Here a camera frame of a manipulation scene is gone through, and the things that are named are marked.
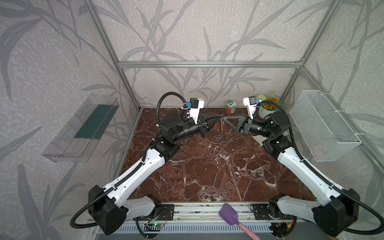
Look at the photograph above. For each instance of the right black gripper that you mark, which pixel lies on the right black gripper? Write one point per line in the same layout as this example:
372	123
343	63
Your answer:
243	125

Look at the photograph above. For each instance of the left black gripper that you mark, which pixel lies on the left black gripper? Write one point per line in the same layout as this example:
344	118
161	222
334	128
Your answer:
203	126

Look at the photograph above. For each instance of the key with red tag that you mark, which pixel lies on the key with red tag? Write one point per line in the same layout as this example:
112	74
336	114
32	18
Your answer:
222	124

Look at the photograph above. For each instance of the metal keyring with red handle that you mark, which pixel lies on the metal keyring with red handle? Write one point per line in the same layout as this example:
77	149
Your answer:
218	135

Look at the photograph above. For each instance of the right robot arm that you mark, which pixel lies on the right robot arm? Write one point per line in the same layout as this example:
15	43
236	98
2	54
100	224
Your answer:
332	212

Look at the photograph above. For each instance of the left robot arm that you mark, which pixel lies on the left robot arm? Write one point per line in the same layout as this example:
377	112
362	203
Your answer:
160	150

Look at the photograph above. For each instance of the white pot with flowers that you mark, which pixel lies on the white pot with flowers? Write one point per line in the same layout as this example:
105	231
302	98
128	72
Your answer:
266	109

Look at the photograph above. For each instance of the purple pink toy shovel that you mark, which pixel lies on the purple pink toy shovel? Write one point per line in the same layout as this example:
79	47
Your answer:
230	216

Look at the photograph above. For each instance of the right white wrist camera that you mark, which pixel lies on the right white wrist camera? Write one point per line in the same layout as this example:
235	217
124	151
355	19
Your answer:
251	103

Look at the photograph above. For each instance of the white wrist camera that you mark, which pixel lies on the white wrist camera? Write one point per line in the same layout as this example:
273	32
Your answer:
251	103
191	110

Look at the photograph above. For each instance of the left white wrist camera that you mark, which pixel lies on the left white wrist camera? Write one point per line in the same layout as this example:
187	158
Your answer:
191	110

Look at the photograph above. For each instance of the white wire mesh basket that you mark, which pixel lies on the white wire mesh basket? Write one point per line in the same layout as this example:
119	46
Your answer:
326	133

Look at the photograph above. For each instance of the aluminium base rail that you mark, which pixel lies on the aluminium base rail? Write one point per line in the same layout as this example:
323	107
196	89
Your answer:
210	214

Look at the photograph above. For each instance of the clear plastic wall shelf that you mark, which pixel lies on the clear plastic wall shelf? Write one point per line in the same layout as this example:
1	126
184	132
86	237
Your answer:
80	136

